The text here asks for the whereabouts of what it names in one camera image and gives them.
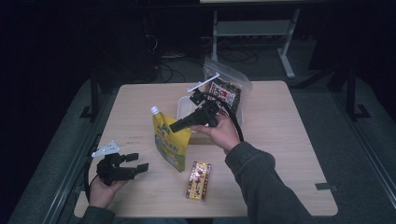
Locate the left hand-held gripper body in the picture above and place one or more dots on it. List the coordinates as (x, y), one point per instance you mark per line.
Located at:
(112, 171)

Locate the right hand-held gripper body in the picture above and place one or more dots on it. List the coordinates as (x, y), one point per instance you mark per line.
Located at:
(208, 109)

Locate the white plastic storage box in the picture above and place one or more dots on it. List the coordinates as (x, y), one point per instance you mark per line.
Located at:
(184, 107)

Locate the clear bag of dried vegetables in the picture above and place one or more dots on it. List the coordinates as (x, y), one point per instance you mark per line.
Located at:
(229, 93)

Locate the yellow spouted seasoning pouch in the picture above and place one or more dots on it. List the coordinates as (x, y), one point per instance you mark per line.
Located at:
(174, 149)

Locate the yellow and red spice box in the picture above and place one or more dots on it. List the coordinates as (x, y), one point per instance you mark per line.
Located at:
(199, 182)

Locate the person's left hand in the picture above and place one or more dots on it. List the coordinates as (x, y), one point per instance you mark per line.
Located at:
(101, 194)

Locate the person's right hand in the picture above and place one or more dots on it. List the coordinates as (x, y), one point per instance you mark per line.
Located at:
(222, 133)

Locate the black metal stand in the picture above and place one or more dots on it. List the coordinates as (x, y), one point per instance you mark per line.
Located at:
(94, 93)
(351, 93)

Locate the grey tape strip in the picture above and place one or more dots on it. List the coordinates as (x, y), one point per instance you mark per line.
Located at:
(323, 186)

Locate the white metal desk frame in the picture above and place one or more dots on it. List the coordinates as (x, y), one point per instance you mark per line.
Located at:
(253, 28)

